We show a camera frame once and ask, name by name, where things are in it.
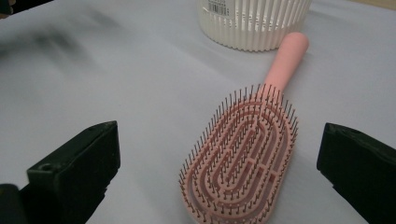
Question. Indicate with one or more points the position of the white plastic basket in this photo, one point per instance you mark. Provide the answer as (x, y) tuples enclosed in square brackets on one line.
[(252, 25)]

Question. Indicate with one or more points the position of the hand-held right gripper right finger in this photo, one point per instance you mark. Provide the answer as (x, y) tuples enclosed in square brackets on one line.
[(361, 165)]

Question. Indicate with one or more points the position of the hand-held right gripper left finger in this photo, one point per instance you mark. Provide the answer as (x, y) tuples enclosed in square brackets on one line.
[(74, 174)]

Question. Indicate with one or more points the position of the pink hairbrush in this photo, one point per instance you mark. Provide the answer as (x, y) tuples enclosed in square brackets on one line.
[(239, 161)]

